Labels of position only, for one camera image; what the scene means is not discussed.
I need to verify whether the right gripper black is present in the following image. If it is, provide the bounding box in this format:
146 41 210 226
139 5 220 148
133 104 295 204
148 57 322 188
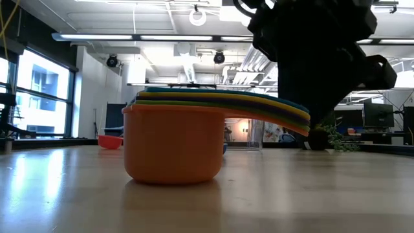
248 12 398 129

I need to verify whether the purple measuring cup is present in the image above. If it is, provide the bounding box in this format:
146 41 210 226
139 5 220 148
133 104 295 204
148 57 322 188
135 95 311 128

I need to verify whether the green measuring cup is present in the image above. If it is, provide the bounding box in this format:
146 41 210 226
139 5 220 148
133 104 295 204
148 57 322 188
133 99 311 133

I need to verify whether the orange measuring cup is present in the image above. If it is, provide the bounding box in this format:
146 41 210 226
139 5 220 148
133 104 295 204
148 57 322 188
122 104 311 186

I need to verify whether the red measuring cup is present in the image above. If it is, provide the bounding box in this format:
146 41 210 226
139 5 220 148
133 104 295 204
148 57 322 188
97 134 125 151

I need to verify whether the clear plastic basket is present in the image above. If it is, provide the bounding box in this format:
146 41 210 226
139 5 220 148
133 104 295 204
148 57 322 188
223 118 265 152

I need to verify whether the potted succulent plant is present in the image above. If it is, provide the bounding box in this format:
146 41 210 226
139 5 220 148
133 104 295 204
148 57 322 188
303 124 360 153

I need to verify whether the floral patterned cloth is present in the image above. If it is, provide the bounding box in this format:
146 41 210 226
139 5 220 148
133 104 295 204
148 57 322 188
263 121 286 144

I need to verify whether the black computer monitor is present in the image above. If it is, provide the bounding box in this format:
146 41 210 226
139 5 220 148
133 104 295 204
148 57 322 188
402 105 414 147
363 102 396 129

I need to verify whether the long linear ceiling light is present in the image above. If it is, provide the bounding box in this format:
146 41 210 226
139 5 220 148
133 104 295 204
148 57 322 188
357 38 414 46
51 32 255 43

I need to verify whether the dark blue partition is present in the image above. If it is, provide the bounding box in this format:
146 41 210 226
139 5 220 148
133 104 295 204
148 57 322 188
104 102 125 137

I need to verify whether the large glass window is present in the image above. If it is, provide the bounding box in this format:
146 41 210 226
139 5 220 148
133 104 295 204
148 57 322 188
0 47 78 137

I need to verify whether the dark metal rack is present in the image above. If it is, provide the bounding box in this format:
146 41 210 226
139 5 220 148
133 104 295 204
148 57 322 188
0 92 37 140

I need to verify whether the black aluminium table frame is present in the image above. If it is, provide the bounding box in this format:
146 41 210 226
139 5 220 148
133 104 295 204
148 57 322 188
12 138 414 157

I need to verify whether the white hanging ring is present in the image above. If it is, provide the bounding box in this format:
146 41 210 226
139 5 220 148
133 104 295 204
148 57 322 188
188 8 208 27

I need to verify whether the yellow hanging cable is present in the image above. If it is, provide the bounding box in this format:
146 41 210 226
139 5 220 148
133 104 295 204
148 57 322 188
0 0 21 69

